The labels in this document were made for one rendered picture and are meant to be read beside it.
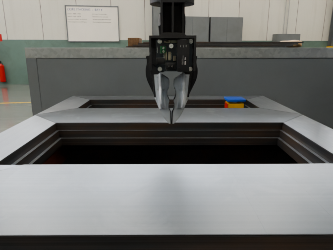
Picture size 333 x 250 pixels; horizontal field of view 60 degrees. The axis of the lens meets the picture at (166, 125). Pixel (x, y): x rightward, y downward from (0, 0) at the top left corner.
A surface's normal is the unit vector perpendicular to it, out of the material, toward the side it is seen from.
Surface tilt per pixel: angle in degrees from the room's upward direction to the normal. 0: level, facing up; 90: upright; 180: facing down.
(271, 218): 0
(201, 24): 90
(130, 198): 0
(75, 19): 90
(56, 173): 0
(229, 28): 90
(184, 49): 90
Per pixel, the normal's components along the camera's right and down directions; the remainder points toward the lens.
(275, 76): 0.00, 0.25
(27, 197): 0.00, -0.97
